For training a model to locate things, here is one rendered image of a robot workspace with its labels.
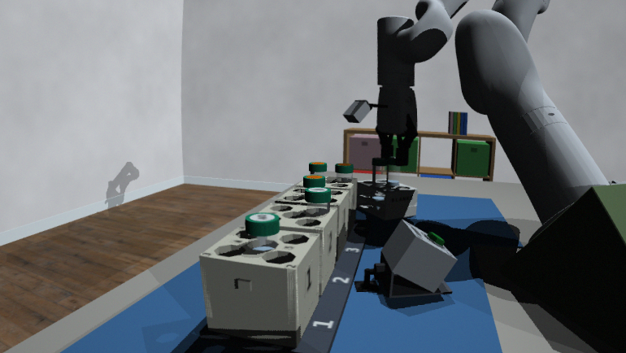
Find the blue flat mat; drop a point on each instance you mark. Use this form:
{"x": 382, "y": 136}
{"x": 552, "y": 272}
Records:
{"x": 168, "y": 320}

